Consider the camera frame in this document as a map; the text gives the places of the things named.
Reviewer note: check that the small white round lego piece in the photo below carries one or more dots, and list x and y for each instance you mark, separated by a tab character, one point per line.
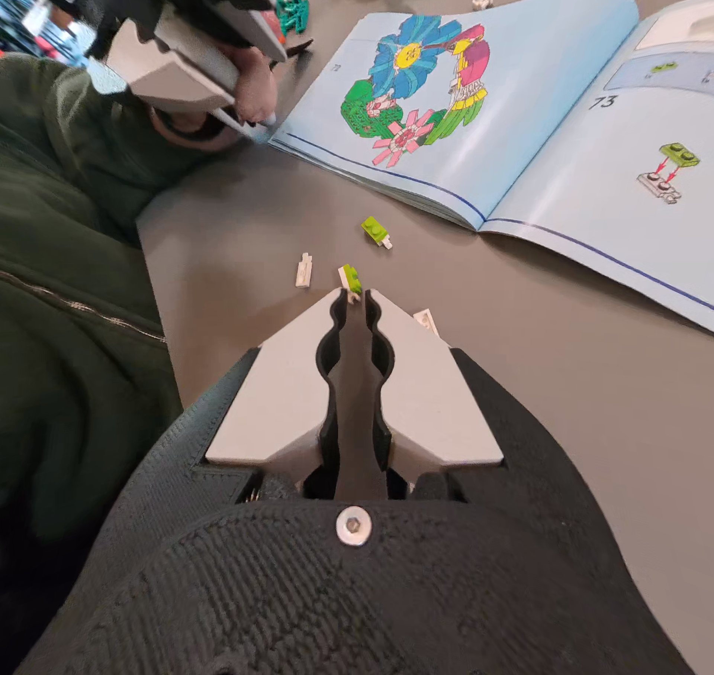
482	0

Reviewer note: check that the lego instruction booklet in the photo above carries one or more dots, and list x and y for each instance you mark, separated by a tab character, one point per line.
530	128

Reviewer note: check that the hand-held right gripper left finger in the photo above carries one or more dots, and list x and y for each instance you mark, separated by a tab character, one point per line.
268	407

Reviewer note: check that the person's left hand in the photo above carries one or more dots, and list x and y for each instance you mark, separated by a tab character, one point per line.
259	89

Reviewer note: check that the person's green jacket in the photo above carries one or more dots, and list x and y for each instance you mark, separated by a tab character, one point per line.
67	407

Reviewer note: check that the thin black object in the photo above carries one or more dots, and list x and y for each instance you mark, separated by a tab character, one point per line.
298	46

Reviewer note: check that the white lego clip plate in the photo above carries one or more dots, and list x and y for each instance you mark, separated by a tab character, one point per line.
304	269
427	321

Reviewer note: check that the person's left forearm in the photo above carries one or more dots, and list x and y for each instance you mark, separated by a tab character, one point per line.
67	128

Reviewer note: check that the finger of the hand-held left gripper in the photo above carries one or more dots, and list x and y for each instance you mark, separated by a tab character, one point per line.
251	25
167	67

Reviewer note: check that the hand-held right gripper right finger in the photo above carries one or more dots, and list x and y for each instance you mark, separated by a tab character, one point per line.
440	407

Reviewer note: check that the lime and white lego assembly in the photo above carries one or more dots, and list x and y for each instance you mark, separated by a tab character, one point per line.
351	279
375	230

